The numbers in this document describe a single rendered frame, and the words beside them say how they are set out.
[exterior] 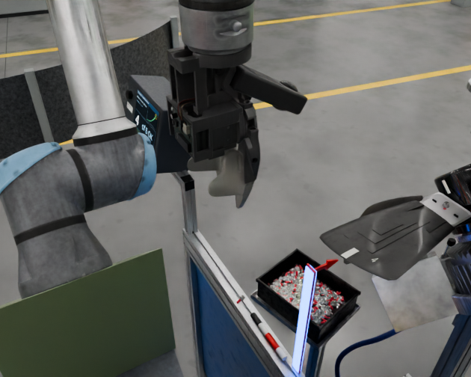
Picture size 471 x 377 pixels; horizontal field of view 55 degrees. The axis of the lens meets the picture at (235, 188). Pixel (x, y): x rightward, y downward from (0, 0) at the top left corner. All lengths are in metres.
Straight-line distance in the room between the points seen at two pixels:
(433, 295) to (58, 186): 0.80
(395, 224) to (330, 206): 1.91
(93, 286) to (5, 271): 1.98
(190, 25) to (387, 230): 0.63
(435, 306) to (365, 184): 2.06
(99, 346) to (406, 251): 0.58
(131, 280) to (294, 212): 2.10
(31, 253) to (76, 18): 0.39
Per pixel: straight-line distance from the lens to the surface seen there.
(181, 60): 0.47
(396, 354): 2.24
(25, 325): 0.77
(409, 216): 1.00
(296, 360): 1.06
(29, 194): 0.79
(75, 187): 0.80
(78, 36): 0.84
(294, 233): 2.65
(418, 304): 1.11
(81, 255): 0.78
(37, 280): 0.77
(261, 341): 1.13
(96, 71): 0.83
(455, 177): 1.06
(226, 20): 0.46
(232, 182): 0.55
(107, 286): 0.76
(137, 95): 1.34
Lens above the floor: 1.80
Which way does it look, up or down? 38 degrees down
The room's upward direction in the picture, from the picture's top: straight up
